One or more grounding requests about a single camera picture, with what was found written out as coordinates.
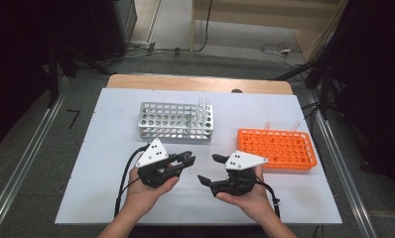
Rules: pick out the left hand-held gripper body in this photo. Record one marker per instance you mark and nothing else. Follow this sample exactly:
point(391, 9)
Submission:
point(152, 155)

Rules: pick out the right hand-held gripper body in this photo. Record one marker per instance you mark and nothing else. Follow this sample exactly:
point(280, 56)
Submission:
point(241, 160)

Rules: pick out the silver metal test tube rack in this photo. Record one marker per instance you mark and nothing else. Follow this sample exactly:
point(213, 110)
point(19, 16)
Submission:
point(172, 127)

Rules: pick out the clear glass test tube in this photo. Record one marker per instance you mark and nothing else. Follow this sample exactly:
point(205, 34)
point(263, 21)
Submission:
point(295, 125)
point(201, 112)
point(267, 126)

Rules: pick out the orange plastic test tube rack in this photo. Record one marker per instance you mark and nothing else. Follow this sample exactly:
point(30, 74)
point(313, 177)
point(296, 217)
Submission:
point(285, 166)

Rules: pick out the person's left hand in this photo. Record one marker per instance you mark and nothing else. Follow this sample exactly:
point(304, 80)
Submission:
point(142, 196)

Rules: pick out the person's right hand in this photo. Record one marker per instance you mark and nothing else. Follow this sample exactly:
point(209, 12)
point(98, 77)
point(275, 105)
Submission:
point(251, 203)

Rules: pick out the wooden table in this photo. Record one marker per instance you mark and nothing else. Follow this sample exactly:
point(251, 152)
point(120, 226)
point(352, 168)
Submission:
point(185, 82)

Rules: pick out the black metal stand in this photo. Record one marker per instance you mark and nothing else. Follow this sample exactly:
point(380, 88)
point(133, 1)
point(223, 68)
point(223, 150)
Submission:
point(55, 76)
point(323, 86)

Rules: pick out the black cabinet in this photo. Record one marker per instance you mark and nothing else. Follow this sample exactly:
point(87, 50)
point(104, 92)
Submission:
point(112, 26)

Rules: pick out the dark curtain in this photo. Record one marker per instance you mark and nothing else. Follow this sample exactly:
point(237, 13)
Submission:
point(377, 82)
point(17, 66)

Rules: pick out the aluminium floor rail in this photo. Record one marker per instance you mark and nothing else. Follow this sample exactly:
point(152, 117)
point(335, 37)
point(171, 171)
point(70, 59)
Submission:
point(23, 158)
point(344, 172)

